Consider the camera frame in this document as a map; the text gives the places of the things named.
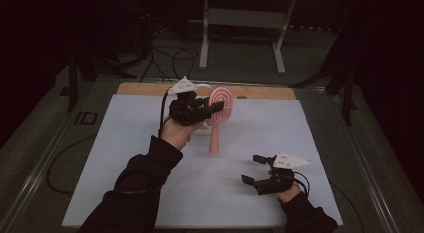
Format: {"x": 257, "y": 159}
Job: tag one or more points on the pink hairbrush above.
{"x": 215, "y": 143}

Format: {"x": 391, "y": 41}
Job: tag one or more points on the person's right hand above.
{"x": 289, "y": 195}

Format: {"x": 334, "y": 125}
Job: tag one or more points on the white plastic basket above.
{"x": 201, "y": 131}

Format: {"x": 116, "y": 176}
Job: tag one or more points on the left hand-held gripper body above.
{"x": 186, "y": 109}

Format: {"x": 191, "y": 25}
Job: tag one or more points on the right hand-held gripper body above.
{"x": 288, "y": 160}

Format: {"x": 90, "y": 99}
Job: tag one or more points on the metal floor rail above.
{"x": 30, "y": 189}
{"x": 370, "y": 179}

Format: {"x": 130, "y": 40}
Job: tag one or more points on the white table mat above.
{"x": 216, "y": 193}

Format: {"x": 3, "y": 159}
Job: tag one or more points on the black floor socket frame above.
{"x": 86, "y": 118}

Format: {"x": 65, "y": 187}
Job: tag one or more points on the white metal stand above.
{"x": 245, "y": 18}

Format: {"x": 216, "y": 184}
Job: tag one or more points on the person's left hand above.
{"x": 176, "y": 133}

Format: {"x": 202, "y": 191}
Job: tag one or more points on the black stand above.
{"x": 72, "y": 79}
{"x": 348, "y": 93}

